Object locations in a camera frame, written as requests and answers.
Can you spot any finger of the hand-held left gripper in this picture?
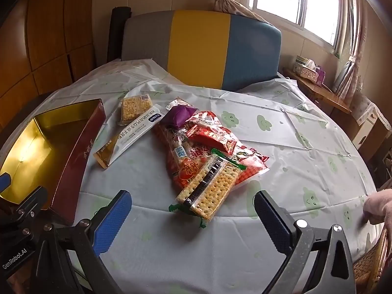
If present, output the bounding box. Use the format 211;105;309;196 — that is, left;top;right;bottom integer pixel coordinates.
4;185;49;221
0;173;13;197

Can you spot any wooden wardrobe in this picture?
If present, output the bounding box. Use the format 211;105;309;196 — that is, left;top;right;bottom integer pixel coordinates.
0;0;98;129

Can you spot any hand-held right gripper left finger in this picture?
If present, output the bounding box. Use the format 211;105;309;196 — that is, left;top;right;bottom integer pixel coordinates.
34;190;133;294

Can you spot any pale cloud-print tablecloth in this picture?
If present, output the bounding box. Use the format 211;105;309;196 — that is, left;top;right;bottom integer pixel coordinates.
0;58;386;294

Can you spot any clear rice crisp packet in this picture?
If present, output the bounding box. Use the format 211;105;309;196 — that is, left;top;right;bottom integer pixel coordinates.
119;94;153;126

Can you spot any white cloth-covered cabinet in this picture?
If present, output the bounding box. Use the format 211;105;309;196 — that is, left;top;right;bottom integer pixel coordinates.
352;95;392;154

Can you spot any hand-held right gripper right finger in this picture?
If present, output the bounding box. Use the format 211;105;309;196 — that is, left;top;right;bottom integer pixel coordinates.
254;190;357;294

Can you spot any gold tin box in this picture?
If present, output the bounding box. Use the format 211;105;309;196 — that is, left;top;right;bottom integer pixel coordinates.
0;98;107;225

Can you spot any long white snack packet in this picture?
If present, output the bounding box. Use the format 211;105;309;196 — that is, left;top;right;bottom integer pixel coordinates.
93;104;169;169

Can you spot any large red candy bag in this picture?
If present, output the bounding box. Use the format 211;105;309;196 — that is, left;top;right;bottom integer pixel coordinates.
153;98;270;197

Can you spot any wooden side table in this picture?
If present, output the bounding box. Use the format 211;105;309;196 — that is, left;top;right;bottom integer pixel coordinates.
283;67;353;114

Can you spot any green-edged cracker packet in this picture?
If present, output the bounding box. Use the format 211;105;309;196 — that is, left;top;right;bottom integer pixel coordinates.
169;148;247;229

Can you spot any red snack packet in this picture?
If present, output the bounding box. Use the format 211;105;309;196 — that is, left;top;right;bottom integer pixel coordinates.
187;124;238;155

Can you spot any wicker chair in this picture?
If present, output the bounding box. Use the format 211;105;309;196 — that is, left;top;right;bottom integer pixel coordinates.
352;223;392;291

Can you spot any floral side curtain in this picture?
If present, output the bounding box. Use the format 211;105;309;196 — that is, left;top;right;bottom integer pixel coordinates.
332;0;368;98

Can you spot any purple snack packet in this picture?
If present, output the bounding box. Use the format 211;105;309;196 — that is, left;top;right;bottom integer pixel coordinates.
160;105;199;129

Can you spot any tissue box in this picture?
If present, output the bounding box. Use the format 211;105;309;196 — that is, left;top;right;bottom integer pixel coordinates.
292;56;319;80

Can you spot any pink fleece clothing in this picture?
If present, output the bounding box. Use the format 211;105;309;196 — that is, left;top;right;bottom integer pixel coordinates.
363;190;392;225

